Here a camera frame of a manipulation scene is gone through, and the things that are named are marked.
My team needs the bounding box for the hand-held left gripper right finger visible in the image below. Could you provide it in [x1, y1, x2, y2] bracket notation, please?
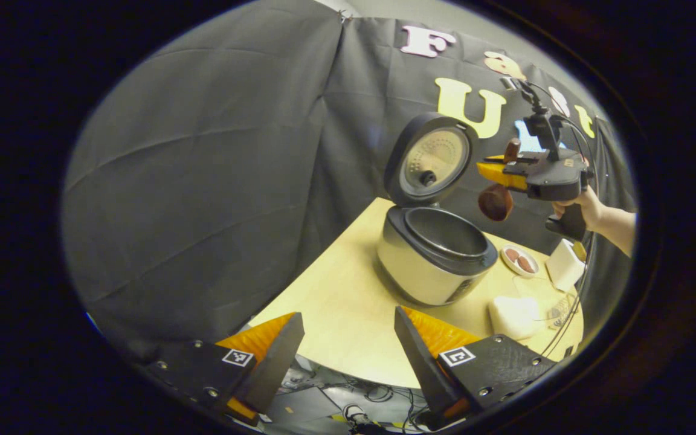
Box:
[394, 306, 560, 427]

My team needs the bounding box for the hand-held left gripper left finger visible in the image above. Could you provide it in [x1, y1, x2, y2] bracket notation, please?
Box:
[143, 312, 305, 424]

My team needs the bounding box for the brown wooden spoon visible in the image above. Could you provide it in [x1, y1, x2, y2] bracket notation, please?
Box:
[478, 138, 523, 222]

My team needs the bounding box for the grey silver rice cooker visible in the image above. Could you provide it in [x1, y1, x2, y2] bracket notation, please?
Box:
[377, 112, 498, 307]

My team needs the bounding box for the metal wire chopstick holder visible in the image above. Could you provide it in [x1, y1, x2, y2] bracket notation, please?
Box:
[546, 295, 573, 330]

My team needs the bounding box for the white toaster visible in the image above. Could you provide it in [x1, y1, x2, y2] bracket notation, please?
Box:
[545, 239, 587, 294]

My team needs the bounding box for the round white plate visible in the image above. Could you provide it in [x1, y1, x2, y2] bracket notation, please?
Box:
[500, 244, 540, 279]

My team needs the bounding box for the tangle of floor cables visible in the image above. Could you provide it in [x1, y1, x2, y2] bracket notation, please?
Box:
[282, 362, 439, 433]

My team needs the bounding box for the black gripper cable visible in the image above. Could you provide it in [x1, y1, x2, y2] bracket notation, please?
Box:
[526, 82, 596, 360]

